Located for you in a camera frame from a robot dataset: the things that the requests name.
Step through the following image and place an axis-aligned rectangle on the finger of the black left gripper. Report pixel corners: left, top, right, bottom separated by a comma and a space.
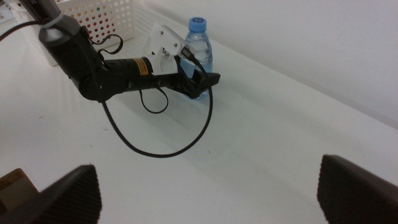
185, 70, 222, 100

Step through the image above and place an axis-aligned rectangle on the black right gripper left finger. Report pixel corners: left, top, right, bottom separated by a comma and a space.
0, 164, 103, 224

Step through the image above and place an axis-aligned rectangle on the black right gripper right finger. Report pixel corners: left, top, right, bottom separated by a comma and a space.
317, 154, 398, 224

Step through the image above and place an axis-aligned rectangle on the clear water bottle blue cap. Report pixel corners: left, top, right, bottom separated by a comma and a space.
179, 16, 215, 101

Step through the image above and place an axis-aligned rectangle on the brown flat block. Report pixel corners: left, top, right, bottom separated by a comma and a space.
0, 167, 40, 216

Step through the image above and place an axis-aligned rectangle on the white perforated plastic basket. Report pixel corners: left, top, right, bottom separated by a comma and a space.
8, 0, 147, 67

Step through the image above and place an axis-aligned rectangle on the thin black wrist cable loop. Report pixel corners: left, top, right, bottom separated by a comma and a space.
137, 84, 170, 115

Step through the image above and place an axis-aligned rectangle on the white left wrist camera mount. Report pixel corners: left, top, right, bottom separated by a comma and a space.
141, 22, 196, 77

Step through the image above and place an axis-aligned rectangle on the thick black braided cable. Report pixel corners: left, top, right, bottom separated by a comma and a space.
0, 19, 215, 159

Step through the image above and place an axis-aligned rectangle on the thin black elbow cable loop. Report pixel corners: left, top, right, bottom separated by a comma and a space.
88, 33, 124, 56

